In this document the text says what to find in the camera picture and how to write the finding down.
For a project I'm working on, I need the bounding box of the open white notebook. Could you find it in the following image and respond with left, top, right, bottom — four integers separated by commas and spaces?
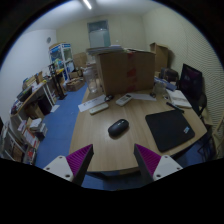
167, 90, 191, 108

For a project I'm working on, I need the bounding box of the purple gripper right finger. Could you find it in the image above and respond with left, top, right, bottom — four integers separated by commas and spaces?
133, 143, 184, 186

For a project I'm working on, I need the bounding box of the long white remote control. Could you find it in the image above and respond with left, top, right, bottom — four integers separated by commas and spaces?
89, 103, 109, 115

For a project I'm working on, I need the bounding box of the black computer monitor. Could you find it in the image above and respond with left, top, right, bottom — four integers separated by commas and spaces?
179, 64, 203, 100

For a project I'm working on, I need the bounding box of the large cardboard box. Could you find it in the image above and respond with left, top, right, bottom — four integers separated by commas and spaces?
96, 50, 155, 95

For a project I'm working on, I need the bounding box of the tall cardboard box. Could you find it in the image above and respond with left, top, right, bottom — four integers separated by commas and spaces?
150, 42, 169, 72

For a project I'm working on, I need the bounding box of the white door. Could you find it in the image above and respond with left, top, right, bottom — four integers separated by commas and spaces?
88, 20, 111, 48

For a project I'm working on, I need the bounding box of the glass display cabinet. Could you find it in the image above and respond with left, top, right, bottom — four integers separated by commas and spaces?
49, 43, 75, 81

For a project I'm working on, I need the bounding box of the wooden side desk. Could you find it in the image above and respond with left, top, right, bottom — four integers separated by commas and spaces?
9, 68, 66, 134

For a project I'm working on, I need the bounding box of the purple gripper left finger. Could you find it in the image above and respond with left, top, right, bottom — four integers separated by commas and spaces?
43, 143, 95, 187

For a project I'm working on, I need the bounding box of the black computer mouse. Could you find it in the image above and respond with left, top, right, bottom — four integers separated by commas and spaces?
108, 119, 129, 137

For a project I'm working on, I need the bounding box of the black pen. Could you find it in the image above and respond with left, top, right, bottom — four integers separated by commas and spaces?
166, 102, 184, 113

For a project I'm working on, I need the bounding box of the ceiling light tube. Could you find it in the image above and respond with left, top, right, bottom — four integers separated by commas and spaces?
83, 0, 92, 10

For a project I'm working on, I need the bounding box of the black office chair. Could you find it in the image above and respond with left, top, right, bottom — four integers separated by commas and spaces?
198, 93, 224, 161

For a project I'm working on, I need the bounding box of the black mouse pad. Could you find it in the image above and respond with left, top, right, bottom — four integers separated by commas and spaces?
145, 110, 195, 152

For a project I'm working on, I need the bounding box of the clear plastic jug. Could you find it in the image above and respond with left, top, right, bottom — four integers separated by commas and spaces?
83, 67, 97, 93

